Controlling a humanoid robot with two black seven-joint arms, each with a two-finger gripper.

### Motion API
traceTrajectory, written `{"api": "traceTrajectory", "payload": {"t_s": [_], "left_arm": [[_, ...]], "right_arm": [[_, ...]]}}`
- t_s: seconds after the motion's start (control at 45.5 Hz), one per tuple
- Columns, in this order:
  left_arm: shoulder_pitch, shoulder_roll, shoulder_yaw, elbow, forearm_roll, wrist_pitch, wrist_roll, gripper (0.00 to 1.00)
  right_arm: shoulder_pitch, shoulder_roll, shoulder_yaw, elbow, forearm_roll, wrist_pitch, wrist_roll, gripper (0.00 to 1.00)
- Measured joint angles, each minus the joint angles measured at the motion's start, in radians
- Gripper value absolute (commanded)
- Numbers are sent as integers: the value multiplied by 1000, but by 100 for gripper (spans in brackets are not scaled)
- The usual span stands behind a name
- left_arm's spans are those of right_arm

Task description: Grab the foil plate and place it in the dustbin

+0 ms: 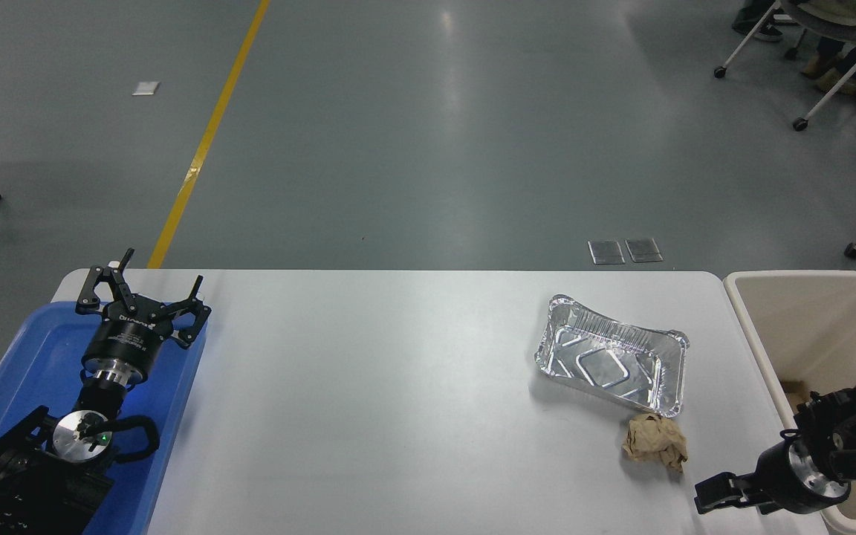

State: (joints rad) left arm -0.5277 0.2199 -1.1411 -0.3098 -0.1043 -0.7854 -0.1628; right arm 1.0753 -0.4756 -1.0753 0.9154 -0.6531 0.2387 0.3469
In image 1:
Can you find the person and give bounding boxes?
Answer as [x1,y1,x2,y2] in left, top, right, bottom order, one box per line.
[731,0,856,98]

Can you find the white chair with casters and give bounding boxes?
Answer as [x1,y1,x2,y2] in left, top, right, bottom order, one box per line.
[713,0,856,132]

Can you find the grey floor plate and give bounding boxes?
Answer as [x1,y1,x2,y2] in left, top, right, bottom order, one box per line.
[588,240,626,265]
[625,238,664,264]

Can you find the blue plastic tray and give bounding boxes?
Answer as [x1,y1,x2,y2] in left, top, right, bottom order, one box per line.
[0,299,208,535]

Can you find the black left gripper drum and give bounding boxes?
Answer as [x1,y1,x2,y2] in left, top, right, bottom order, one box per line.
[82,296,176,381]

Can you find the large pale bin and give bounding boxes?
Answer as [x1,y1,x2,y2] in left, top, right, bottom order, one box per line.
[723,270,856,535]

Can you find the crumpled tan paper ball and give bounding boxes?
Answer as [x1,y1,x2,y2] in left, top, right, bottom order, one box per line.
[622,414,689,474]

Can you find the silver foil tray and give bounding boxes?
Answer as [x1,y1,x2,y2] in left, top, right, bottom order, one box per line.
[534,294,690,418]

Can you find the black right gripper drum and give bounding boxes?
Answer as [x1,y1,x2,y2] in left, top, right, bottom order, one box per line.
[751,438,839,516]

